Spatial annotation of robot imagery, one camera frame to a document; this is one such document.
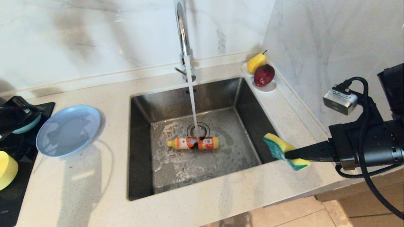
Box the wooden cabinet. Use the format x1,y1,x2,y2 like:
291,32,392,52
314,166,404,227

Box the blue-grey plate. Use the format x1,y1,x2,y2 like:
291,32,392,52
36,105,102,157

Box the metal sink drain strainer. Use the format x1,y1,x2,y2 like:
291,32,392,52
187,122,211,138

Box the chrome faucet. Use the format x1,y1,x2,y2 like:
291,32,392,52
174,0,197,83

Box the thin braided gripper cable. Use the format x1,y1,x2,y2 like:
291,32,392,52
335,162,403,179

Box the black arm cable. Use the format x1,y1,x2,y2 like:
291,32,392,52
341,77,404,220

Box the running water stream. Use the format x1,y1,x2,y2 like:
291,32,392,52
184,55,200,138

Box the yellow pear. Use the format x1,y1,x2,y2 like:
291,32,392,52
247,49,268,74

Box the yellow sponge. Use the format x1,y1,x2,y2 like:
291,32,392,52
263,133,312,171

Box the pale yellow bowl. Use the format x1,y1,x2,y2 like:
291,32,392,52
0,151,18,190

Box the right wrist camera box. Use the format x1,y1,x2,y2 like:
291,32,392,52
323,83,359,116

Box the light blue bowl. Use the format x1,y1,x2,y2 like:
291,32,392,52
12,102,42,134

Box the orange dish soap bottle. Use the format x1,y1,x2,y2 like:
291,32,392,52
167,136,219,150

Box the dark red apple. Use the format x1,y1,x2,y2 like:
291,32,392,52
254,64,275,87

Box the stainless steel sink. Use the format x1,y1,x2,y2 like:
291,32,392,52
127,77,291,201

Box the black induction cooktop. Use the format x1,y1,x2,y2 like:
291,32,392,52
0,102,56,227

